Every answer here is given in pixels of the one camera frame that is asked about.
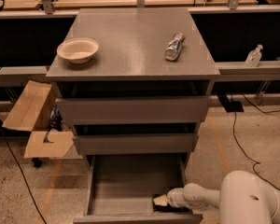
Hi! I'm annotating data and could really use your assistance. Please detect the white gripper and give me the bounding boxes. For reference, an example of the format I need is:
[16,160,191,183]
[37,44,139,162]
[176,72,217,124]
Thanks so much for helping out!
[152,183,207,210]

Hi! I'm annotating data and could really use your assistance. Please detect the green sponge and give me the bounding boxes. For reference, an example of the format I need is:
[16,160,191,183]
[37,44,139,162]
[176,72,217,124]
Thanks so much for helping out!
[152,194,188,213]

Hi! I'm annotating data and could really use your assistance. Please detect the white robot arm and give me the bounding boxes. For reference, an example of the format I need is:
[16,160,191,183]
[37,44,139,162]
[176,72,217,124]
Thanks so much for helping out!
[152,171,280,224]

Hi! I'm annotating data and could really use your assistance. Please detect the grey bottom drawer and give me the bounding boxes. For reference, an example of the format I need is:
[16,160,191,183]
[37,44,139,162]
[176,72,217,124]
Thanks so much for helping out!
[73,154,203,224]

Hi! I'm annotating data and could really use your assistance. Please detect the grey drawer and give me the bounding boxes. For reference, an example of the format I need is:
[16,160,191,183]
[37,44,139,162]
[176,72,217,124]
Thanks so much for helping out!
[56,96,208,125]
[73,133,198,155]
[73,154,203,224]

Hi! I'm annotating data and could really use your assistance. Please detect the grey middle drawer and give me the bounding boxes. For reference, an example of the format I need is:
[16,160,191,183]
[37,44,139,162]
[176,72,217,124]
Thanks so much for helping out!
[73,133,198,155]

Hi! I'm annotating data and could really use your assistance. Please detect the grey top drawer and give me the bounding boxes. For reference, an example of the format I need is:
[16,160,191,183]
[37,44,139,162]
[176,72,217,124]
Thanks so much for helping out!
[56,96,208,125]

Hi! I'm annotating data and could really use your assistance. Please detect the grey drawer cabinet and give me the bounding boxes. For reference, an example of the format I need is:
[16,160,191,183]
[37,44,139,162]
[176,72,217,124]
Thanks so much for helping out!
[46,7,221,161]

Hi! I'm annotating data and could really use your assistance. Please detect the blue bag in box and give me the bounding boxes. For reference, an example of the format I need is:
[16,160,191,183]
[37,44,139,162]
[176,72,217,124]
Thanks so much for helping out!
[49,106,62,131]

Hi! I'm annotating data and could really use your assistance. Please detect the crushed soda can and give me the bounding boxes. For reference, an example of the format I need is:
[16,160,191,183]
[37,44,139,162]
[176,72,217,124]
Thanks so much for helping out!
[164,32,186,61]

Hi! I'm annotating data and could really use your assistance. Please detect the open cardboard box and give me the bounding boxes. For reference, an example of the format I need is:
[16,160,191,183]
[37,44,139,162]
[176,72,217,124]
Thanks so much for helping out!
[3,80,78,159]

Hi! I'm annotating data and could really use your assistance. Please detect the clear sanitizer bottle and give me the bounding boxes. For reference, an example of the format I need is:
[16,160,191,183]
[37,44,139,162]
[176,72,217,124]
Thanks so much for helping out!
[245,44,263,67]

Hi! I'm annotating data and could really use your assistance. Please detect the white paper bowl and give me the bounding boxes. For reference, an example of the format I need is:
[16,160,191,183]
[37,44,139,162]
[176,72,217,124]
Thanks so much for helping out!
[57,38,99,64]

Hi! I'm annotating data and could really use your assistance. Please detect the black floor cable right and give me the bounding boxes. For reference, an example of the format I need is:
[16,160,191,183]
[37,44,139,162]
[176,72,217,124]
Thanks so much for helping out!
[231,93,280,195]

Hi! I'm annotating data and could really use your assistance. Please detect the black floor cable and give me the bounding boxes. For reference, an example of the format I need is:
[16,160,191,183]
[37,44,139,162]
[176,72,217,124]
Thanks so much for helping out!
[231,93,280,195]
[0,107,49,224]

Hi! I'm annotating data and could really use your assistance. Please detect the black floor cable left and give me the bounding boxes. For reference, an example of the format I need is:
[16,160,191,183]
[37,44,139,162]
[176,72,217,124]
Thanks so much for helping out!
[0,107,49,224]

